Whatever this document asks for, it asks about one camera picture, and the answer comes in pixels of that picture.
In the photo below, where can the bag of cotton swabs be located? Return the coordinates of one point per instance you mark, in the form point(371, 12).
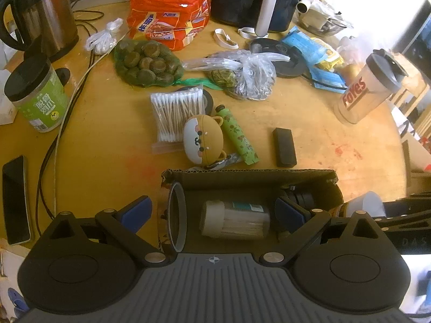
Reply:
point(175, 117)

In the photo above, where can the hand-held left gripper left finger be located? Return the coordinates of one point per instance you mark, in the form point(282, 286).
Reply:
point(139, 210)

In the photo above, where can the white rubber band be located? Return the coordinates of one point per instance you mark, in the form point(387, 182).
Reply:
point(247, 34)
point(220, 38)

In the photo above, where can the yellow snack packet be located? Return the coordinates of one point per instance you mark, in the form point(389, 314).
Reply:
point(333, 57)

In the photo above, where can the clear shaker bottle grey lid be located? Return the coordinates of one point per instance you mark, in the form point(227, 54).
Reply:
point(360, 101)

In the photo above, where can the clear tape roll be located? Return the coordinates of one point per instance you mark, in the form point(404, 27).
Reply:
point(180, 208)

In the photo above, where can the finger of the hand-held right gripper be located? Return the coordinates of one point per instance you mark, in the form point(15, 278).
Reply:
point(404, 225)

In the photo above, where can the green label jar black lid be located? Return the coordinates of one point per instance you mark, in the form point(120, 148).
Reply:
point(43, 107)

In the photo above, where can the black kettle base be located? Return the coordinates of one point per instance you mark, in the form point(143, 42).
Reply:
point(289, 67)

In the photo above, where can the toothpick container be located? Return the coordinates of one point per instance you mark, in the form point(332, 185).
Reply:
point(235, 222)

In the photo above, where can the small black round holder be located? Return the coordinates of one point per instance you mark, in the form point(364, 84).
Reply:
point(63, 75)

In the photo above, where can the green net bag of chestnuts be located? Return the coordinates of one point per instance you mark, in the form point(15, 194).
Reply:
point(144, 62)

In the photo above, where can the black smartphone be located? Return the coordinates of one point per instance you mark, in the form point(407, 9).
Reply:
point(15, 202)

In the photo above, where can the brown bear-shaped case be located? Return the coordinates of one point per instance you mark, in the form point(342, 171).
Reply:
point(202, 138)

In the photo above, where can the clear bag of sunflower seeds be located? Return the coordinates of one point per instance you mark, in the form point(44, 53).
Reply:
point(252, 77)

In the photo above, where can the black round lens-like object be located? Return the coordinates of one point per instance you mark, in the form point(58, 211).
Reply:
point(303, 197)

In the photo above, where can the black tape roll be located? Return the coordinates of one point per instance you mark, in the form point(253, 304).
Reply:
point(208, 101)

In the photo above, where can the small knotted white plastic bag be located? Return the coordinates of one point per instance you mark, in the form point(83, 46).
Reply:
point(102, 40)

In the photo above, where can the grey key clip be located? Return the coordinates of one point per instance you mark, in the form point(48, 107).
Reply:
point(222, 162)

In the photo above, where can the cardboard box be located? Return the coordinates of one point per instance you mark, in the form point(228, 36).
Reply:
point(235, 181)

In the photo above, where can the dark monitor screen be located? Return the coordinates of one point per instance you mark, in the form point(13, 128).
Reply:
point(419, 47)

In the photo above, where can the green printed mini umbrella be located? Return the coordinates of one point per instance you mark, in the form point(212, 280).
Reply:
point(240, 138)

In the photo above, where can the wooden desktop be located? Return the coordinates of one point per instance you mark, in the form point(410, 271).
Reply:
point(111, 141)

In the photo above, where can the white tube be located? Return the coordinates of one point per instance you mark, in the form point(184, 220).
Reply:
point(304, 6)

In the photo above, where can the steel electric kettle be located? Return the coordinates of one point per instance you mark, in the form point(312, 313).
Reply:
point(47, 16)

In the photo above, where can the wooden chair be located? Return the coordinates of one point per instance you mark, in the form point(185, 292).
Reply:
point(417, 97)

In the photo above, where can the black rectangular block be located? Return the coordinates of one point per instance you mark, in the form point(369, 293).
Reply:
point(284, 146)

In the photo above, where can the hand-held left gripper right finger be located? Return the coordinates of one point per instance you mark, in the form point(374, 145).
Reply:
point(289, 212)

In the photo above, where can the orange snack bag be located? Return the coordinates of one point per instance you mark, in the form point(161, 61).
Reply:
point(161, 0)

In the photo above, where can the blue snack packet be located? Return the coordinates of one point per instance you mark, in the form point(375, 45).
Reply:
point(303, 43)
point(328, 79)

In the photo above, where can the dark blue air fryer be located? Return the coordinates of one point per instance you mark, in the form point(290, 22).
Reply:
point(235, 0)

